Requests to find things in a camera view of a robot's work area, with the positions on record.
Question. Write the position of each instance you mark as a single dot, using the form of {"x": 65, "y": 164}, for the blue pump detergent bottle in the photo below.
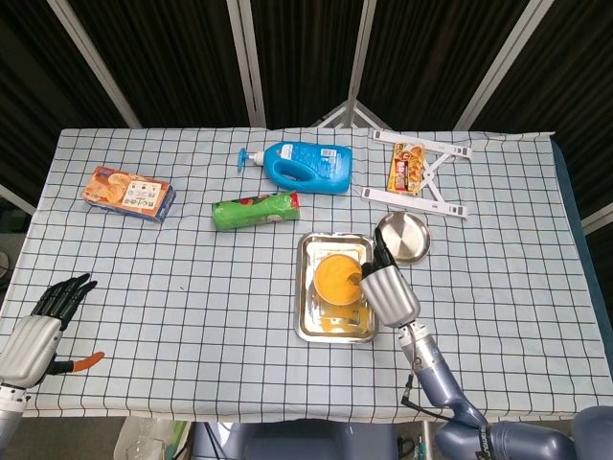
{"x": 311, "y": 167}

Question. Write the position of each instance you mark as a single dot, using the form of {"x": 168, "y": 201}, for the yellow red curry box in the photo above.
{"x": 407, "y": 167}

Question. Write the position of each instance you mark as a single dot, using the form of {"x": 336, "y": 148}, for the clear plastic bag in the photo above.
{"x": 143, "y": 441}

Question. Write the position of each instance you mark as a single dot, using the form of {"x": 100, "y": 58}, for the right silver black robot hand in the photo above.
{"x": 390, "y": 297}

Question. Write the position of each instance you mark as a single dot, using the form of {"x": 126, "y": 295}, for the bowl of yellow liquid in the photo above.
{"x": 330, "y": 282}

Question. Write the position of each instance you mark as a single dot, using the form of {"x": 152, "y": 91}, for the orange biscuit box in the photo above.
{"x": 124, "y": 191}

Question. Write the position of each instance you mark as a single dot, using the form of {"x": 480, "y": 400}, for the dark blue table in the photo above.
{"x": 574, "y": 215}

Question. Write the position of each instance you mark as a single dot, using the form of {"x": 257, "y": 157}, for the dark folding screen white frame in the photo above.
{"x": 167, "y": 57}

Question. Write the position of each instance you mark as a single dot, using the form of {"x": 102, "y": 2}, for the rectangular steel tray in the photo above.
{"x": 304, "y": 287}

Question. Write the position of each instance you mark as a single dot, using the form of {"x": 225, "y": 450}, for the green chip can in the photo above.
{"x": 254, "y": 211}

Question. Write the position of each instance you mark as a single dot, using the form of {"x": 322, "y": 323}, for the white metal floor stand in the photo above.
{"x": 351, "y": 106}

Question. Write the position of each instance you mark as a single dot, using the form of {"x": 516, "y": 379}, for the white folding laptop stand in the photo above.
{"x": 445, "y": 208}

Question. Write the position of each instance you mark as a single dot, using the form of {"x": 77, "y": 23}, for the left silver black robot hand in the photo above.
{"x": 26, "y": 347}

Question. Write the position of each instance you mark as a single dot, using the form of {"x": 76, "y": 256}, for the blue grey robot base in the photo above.
{"x": 297, "y": 443}

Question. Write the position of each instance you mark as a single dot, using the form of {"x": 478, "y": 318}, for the blue checkered tablecloth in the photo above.
{"x": 191, "y": 287}

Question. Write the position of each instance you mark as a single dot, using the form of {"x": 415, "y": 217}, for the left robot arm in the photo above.
{"x": 8, "y": 421}

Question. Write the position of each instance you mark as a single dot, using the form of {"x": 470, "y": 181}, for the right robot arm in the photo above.
{"x": 436, "y": 364}

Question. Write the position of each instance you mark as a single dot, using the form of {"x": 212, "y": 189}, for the round steel plate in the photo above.
{"x": 407, "y": 235}

